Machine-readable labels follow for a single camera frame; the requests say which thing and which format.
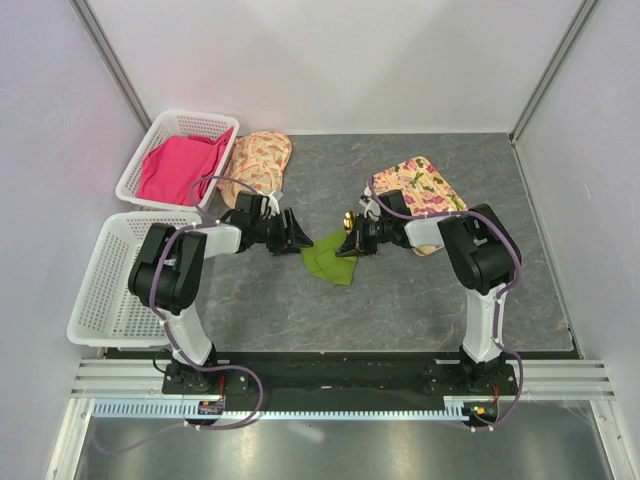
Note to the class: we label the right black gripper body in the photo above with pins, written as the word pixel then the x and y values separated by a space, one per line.
pixel 370 233

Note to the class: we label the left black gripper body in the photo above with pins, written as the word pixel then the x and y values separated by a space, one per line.
pixel 268 232

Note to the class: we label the iridescent gold spoon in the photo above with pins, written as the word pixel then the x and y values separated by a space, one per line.
pixel 349 221

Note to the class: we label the green paper napkin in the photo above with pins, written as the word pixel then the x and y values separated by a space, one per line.
pixel 321 260

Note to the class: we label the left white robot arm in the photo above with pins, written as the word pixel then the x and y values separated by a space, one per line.
pixel 167 272

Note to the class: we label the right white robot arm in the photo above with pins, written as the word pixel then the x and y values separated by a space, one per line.
pixel 485 261

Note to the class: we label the floral rectangular tray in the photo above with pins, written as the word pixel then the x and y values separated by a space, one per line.
pixel 423 187

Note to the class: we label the floral fabric pouch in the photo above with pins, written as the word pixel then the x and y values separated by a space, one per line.
pixel 258 160

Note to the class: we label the pink cloth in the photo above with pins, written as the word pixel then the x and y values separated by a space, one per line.
pixel 170 170

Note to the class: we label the white basket with pink cloth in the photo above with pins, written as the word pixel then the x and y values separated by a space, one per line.
pixel 176 123

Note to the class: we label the empty white plastic basket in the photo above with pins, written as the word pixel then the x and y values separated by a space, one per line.
pixel 105 314

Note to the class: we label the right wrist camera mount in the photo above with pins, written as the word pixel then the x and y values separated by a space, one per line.
pixel 372 209

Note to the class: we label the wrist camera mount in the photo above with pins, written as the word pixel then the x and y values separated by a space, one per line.
pixel 272 207
pixel 372 209

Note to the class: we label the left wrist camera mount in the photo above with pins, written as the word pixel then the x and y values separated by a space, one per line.
pixel 272 207

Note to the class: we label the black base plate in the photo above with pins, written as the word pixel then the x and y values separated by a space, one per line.
pixel 341 383

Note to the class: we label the white slotted cable duct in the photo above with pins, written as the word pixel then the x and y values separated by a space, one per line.
pixel 193 409

